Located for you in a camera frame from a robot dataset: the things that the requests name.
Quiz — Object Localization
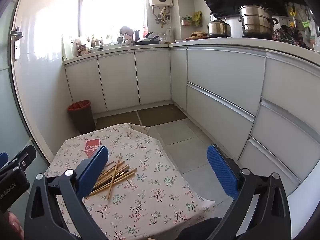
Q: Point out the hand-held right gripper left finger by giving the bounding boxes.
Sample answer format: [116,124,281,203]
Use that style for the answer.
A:
[24,145,109,240]

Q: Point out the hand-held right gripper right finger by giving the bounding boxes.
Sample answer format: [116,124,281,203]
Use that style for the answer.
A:
[206,144,292,240]

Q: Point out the bunch of wooden chopsticks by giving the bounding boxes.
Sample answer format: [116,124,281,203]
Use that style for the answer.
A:
[89,153,137,200]

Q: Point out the pink perforated chopstick holder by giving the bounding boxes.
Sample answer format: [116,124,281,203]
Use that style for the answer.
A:
[84,138,102,158]

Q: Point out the person's left hand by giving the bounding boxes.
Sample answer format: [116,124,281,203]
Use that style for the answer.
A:
[6,210,25,240]

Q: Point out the brown trash bin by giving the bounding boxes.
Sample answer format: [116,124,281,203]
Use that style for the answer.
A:
[67,100,96,135]

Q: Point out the frosted glass door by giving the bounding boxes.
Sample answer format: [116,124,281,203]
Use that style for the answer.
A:
[0,0,54,230]

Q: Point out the floral tablecloth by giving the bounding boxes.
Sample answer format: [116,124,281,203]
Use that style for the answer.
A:
[46,123,217,240]

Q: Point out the white kitchen base cabinets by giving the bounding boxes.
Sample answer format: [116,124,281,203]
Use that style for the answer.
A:
[64,40,320,198]

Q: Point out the white cutting board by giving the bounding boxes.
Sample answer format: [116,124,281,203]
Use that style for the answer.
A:
[62,34,75,60]

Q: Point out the cluster of small seasoning bottles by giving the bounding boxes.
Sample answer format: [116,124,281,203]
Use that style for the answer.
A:
[75,34,105,55]

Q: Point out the round bamboo tray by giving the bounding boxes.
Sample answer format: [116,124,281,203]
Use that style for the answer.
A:
[189,31,209,40]

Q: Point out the black frying pan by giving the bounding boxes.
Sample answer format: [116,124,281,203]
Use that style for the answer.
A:
[135,32,160,45]

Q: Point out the steel kettle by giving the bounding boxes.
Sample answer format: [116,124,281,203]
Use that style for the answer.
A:
[207,14,232,37]

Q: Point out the pink figurine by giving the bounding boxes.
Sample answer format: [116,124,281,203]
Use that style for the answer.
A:
[120,26,134,42]

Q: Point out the plaid cloth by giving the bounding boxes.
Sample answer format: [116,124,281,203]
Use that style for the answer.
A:
[272,25,312,49]

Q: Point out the yellow-green bag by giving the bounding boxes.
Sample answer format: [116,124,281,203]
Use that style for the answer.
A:
[192,11,202,27]

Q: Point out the stacked steel steamer pot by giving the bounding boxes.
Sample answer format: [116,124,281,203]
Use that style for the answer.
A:
[238,4,279,37]

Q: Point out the water heater pipes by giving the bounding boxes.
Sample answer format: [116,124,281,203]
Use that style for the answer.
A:
[152,5,172,28]

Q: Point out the kitchen window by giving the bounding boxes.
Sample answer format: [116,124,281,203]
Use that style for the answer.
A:
[80,0,148,38]

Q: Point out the green hanging tool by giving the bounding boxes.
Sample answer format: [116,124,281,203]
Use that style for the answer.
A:
[301,7,310,28]

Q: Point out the silver door handle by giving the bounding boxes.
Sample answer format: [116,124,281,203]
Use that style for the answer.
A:
[10,27,23,60]

